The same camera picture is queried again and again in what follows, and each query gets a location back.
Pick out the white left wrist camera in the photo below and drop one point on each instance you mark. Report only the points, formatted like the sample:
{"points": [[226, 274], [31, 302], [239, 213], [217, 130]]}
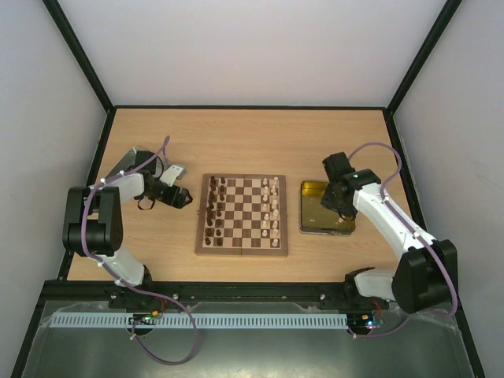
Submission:
{"points": [[172, 174]]}

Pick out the wooden chess board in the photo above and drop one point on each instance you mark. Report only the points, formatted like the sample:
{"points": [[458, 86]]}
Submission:
{"points": [[233, 206]]}

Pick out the slotted white cable duct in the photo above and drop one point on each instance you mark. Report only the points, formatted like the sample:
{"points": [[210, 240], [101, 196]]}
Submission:
{"points": [[201, 321]]}

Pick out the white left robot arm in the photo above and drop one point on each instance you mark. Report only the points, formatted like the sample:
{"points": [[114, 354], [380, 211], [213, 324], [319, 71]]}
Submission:
{"points": [[93, 223]]}

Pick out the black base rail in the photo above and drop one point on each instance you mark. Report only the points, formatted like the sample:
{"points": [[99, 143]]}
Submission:
{"points": [[341, 296]]}

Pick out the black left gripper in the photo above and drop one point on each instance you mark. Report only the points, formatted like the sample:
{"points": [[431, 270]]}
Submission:
{"points": [[179, 203]]}

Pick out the gold metal tin tray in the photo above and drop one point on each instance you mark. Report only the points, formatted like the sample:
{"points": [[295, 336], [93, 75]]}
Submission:
{"points": [[316, 219]]}

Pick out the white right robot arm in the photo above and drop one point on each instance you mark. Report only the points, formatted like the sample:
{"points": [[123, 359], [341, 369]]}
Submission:
{"points": [[426, 273]]}

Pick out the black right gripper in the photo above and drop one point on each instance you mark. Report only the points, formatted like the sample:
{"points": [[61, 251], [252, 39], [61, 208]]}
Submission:
{"points": [[331, 198]]}

